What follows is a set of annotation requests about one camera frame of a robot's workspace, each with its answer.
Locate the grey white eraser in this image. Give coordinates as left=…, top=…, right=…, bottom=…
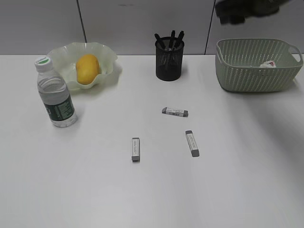
left=131, top=137, right=140, bottom=162
left=185, top=130, right=200, bottom=157
left=161, top=107, right=189, bottom=117

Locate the yellow mango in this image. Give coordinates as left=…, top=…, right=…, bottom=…
left=76, top=54, right=100, bottom=85

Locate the clear water bottle green label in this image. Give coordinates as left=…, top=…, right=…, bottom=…
left=34, top=56, right=77, bottom=128

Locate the white waste paper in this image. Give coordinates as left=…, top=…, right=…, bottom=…
left=259, top=60, right=276, bottom=68

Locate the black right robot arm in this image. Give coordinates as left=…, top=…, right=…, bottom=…
left=215, top=0, right=288, bottom=25

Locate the grey white eraser top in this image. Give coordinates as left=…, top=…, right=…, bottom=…
left=161, top=107, right=189, bottom=117

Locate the black mesh pen holder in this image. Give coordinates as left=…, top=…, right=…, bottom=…
left=155, top=37, right=184, bottom=81

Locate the pale green woven basket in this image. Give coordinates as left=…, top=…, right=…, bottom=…
left=215, top=38, right=304, bottom=93

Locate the pale green wavy plate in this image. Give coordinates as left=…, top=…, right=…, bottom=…
left=47, top=42, right=118, bottom=91

